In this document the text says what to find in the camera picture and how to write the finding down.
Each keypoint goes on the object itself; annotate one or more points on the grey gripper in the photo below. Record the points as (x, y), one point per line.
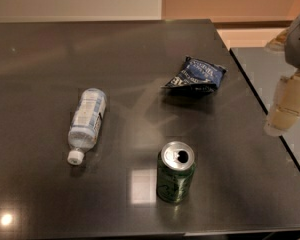
(299, 43)

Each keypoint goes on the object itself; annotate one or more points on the blue plastic water bottle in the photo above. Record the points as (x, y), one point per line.
(86, 124)

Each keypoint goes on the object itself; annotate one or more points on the grey side table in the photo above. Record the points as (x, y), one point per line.
(266, 71)

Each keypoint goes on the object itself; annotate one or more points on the blue chip bag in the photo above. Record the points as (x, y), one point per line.
(197, 75)

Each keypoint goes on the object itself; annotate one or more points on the green soda can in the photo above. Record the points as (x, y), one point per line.
(175, 169)

